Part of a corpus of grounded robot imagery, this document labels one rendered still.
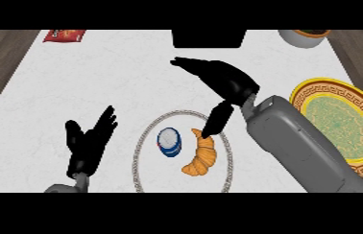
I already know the black box appliance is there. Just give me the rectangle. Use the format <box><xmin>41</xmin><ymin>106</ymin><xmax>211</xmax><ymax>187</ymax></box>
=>
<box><xmin>170</xmin><ymin>29</ymin><xmax>248</xmax><ymax>49</ymax></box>

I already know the white plant pot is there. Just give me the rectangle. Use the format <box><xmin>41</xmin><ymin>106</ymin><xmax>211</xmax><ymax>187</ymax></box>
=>
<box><xmin>276</xmin><ymin>29</ymin><xmax>333</xmax><ymax>50</ymax></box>

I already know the red snack bag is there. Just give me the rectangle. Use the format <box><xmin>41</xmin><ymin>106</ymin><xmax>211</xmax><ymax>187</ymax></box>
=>
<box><xmin>43</xmin><ymin>29</ymin><xmax>88</xmax><ymax>44</ymax></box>

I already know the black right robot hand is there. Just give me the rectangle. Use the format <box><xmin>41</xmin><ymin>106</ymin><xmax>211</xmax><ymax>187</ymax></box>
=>
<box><xmin>168</xmin><ymin>56</ymin><xmax>261</xmax><ymax>140</ymax></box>

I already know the yellow patterned plate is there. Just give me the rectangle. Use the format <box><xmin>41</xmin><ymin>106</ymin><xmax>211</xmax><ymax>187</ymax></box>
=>
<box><xmin>288</xmin><ymin>77</ymin><xmax>363</xmax><ymax>178</ymax></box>

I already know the white round placemat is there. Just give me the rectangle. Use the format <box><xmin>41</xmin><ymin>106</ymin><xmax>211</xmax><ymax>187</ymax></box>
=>
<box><xmin>131</xmin><ymin>109</ymin><xmax>236</xmax><ymax>194</ymax></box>

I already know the blue and white can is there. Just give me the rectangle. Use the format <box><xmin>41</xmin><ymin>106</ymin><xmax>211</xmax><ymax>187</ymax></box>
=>
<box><xmin>156</xmin><ymin>127</ymin><xmax>184</xmax><ymax>158</ymax></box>

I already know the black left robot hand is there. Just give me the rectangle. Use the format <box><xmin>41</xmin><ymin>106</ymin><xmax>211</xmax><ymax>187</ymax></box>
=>
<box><xmin>63</xmin><ymin>105</ymin><xmax>119</xmax><ymax>180</ymax></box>

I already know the golden croissant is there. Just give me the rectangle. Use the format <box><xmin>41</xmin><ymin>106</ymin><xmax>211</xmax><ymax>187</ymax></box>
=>
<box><xmin>180</xmin><ymin>128</ymin><xmax>218</xmax><ymax>177</ymax></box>

